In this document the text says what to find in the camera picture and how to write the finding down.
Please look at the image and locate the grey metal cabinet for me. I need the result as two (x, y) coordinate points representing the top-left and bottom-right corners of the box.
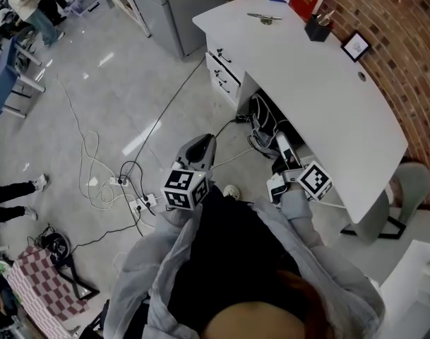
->
(124, 0), (228, 59)

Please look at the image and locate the long black cable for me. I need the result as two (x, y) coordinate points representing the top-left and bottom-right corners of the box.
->
(119, 55), (207, 179)

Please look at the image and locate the black pen holder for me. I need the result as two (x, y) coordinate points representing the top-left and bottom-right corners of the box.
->
(304, 12), (334, 42)

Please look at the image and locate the person's right forearm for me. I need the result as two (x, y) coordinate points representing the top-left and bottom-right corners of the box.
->
(280, 189), (327, 250)

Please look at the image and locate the blue table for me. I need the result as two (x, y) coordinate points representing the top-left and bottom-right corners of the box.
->
(0, 35), (46, 119)

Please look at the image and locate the person's grey jacket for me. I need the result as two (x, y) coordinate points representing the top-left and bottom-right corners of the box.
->
(103, 189), (387, 339)

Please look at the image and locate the white desk drawer unit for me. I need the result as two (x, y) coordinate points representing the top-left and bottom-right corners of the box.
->
(204, 39), (246, 107)

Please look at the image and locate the pink checkered tablecloth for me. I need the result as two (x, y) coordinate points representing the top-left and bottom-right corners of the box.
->
(9, 244), (90, 323)

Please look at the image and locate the purple plastic bin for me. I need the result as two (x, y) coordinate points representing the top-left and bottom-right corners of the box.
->
(64, 0), (106, 17)

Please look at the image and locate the white curved desk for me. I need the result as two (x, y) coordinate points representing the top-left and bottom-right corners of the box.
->
(192, 0), (410, 225)

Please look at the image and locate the person's black clothing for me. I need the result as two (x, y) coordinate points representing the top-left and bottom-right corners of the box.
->
(143, 185), (304, 331)

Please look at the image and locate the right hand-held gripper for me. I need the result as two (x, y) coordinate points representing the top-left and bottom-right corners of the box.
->
(266, 131), (334, 204)

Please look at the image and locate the black round device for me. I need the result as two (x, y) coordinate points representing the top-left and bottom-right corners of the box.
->
(41, 232), (73, 266)

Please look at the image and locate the white cabinet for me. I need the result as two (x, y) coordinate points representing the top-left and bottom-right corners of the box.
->
(378, 240), (430, 339)

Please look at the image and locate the grey chair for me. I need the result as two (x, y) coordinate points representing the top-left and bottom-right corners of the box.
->
(340, 161), (430, 242)

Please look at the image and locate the black metal table leg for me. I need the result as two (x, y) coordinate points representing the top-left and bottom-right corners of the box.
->
(57, 256), (101, 302)

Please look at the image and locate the person's white shoe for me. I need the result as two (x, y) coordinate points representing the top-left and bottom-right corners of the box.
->
(222, 184), (242, 200)

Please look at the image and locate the metallic pen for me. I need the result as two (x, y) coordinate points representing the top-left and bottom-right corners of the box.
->
(316, 9), (335, 26)

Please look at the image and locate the white metal rack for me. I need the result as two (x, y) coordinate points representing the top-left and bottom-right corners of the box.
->
(104, 0), (152, 38)

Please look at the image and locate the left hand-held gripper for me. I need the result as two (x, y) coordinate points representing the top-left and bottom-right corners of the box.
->
(160, 133), (217, 211)

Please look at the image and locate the black backpack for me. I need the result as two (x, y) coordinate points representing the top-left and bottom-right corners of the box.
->
(248, 93), (289, 160)

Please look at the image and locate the black picture frame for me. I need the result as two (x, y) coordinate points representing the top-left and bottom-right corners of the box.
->
(340, 30), (372, 63)

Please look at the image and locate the person's left forearm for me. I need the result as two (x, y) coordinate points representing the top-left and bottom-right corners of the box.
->
(129, 203), (203, 271)

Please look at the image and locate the white coiled cable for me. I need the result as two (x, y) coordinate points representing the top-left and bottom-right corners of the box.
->
(54, 78), (131, 211)

